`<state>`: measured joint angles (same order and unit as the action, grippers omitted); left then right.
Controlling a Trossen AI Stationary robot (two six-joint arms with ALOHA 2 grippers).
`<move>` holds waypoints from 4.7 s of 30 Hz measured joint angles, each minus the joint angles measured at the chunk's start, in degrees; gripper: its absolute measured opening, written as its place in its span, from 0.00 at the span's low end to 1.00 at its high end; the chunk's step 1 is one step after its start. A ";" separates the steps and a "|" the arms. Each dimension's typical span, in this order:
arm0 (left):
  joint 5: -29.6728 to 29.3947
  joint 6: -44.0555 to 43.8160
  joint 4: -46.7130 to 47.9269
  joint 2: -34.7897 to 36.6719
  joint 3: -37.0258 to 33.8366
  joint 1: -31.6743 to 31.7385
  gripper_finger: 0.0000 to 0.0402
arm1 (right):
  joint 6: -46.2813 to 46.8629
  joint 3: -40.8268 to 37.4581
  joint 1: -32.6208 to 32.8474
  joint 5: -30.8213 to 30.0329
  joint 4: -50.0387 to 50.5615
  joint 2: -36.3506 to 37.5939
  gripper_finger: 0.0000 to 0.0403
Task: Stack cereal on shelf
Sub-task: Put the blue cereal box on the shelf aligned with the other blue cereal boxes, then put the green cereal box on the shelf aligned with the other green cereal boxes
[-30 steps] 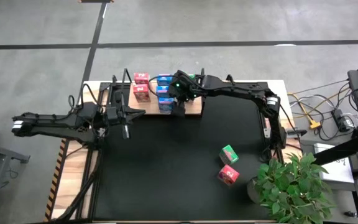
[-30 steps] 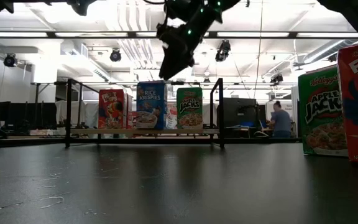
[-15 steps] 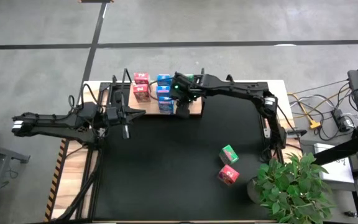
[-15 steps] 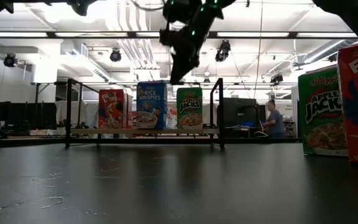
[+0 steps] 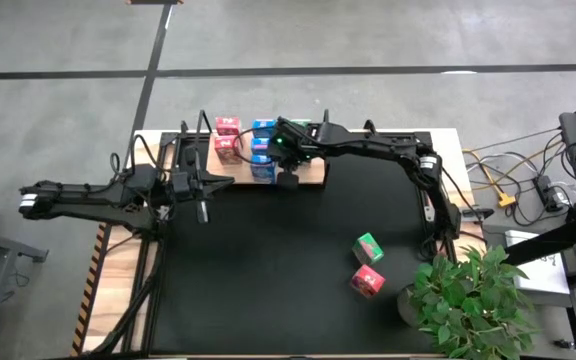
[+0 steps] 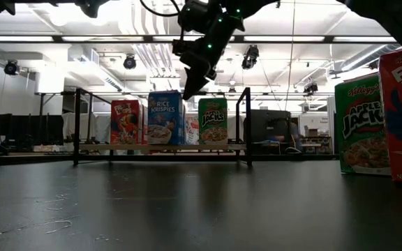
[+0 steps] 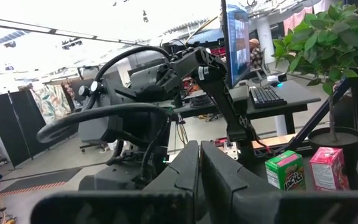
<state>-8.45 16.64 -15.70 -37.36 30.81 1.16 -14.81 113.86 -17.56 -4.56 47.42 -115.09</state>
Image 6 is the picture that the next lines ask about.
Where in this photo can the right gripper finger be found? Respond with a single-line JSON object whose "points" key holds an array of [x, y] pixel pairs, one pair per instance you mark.
{"points": [[194, 83]]}

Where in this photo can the green Apple Jacks cereal box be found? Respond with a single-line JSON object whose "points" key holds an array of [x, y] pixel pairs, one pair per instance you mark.
{"points": [[213, 120], [361, 122]]}

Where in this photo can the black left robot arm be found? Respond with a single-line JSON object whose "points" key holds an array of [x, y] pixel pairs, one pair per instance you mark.
{"points": [[91, 7]]}

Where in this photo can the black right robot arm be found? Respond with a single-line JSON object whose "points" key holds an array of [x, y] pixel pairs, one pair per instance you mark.
{"points": [[389, 17]]}

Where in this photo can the white cereal box behind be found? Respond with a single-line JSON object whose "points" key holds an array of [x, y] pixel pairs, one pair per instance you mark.
{"points": [[192, 129]]}

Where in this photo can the black ceiling spotlight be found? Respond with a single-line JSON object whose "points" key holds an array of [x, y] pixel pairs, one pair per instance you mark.
{"points": [[130, 62], [11, 68], [250, 56], [311, 88]]}

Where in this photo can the black cabinet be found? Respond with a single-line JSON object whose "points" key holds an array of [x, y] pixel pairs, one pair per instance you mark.
{"points": [[26, 129], [267, 125]]}

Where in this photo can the white cloth cover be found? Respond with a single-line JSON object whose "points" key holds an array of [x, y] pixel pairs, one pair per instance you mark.
{"points": [[100, 129]]}

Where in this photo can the black table mat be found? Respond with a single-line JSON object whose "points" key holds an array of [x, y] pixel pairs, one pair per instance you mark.
{"points": [[187, 209]]}

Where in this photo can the black aluminium table frame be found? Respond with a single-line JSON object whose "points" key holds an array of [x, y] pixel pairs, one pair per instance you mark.
{"points": [[30, 159]]}

